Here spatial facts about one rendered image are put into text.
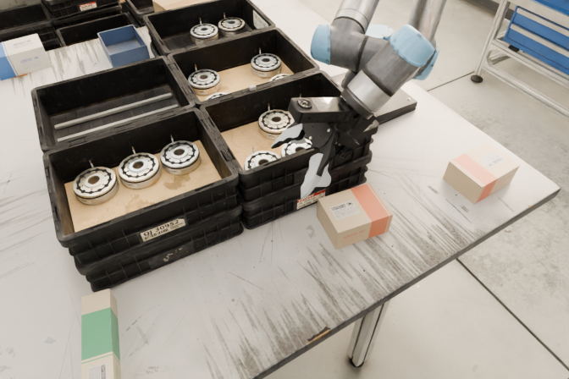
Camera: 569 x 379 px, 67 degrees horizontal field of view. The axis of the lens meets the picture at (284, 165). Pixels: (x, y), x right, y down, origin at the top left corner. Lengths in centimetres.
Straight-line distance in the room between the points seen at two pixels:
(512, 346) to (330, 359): 70
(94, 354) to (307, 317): 46
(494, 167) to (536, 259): 95
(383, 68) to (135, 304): 77
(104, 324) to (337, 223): 58
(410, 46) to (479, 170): 64
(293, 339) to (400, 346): 86
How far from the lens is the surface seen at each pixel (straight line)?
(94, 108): 147
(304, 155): 105
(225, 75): 150
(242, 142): 123
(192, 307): 109
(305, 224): 119
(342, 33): 90
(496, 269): 214
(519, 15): 295
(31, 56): 198
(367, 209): 115
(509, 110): 302
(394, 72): 78
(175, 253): 112
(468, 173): 132
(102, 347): 103
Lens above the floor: 165
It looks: 46 degrees down
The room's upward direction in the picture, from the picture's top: straight up
